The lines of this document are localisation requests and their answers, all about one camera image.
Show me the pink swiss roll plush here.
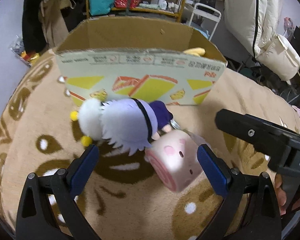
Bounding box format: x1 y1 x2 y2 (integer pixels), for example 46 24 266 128
145 129 206 193

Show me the white fluffy pompom plush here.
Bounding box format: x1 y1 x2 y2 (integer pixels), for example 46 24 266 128
70 98 102 147

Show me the white-haired purple plush doll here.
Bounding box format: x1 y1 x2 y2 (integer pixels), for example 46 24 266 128
100 97 174 157

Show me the person's right hand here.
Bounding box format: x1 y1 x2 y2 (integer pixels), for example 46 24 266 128
274 173 300 216

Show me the beige brown patterned rug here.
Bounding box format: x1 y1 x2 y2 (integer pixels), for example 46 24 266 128
0 50 300 239

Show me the cream pillow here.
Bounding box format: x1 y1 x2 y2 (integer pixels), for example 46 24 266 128
256 34 300 81

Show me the yellow plush toy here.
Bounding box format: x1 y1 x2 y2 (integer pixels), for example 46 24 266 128
183 47 206 57

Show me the cream upright mattress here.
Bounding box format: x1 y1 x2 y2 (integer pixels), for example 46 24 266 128
224 0 280 58

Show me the white rolling cart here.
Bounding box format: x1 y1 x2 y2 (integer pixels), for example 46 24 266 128
184 3 222 41

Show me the printed cardboard box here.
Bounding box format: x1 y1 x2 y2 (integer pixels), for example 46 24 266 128
56 16 227 105

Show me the plastic bag with snacks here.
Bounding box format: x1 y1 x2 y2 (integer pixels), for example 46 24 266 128
9 35 48 67

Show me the black hanging garment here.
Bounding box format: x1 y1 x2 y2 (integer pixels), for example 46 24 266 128
22 0 47 54

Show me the yellow wooden shelf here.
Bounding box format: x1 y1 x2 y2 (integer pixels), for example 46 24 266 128
84 0 192 23

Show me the beige hanging coat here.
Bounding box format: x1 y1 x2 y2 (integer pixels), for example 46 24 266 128
39 0 74 48

